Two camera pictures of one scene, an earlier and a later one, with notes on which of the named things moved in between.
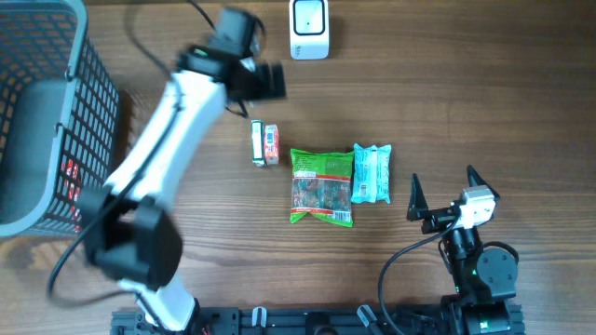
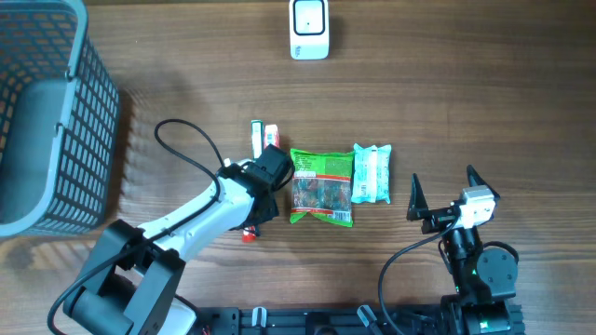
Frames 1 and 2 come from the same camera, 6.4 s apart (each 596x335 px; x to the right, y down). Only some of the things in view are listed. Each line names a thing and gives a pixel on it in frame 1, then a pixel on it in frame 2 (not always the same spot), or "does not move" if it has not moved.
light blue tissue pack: x=372 y=173 does not move
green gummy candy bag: x=322 y=186 does not move
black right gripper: x=419 y=210 does not move
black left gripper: x=268 y=91 to x=272 y=213
